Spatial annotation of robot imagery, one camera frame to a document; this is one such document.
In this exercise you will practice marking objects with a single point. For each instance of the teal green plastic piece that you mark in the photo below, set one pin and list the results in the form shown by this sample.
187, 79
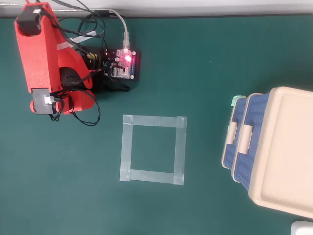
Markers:
236, 99

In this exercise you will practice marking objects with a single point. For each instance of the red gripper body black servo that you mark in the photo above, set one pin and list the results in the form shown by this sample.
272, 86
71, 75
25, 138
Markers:
64, 104

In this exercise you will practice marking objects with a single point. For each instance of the white rounded object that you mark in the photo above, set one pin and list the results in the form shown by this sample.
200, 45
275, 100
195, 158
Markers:
302, 228

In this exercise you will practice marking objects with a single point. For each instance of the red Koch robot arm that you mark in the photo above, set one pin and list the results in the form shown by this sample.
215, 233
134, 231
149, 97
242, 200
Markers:
36, 61

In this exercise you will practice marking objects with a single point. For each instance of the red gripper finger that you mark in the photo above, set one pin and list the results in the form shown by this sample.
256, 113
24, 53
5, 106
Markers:
83, 101

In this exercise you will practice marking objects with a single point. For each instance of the grey tape strip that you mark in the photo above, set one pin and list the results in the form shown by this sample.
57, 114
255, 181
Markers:
180, 151
151, 176
126, 151
154, 121

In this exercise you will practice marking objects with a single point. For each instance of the black controller circuit board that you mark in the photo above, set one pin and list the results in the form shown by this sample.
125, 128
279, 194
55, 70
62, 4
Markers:
127, 66

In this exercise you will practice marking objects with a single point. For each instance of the beige plastic drawer cabinet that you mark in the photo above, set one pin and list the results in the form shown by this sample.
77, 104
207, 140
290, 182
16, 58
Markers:
288, 151

